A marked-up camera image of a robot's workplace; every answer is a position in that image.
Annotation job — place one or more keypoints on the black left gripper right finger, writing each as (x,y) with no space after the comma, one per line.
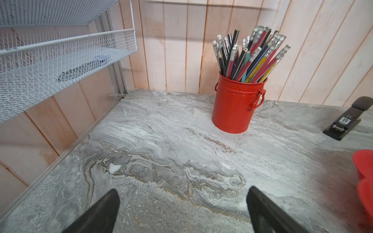
(267,217)

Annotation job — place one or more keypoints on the red flower-shaped fruit bowl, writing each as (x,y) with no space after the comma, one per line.
(363,161)

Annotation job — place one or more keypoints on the white wire mesh shelf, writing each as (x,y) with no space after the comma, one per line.
(42,52)

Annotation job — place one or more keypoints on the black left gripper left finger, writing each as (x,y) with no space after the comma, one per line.
(100,217)

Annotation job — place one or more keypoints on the black stapler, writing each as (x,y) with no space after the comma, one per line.
(349,119)

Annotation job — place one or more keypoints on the red metal pencil bucket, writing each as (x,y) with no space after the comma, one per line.
(235,104)

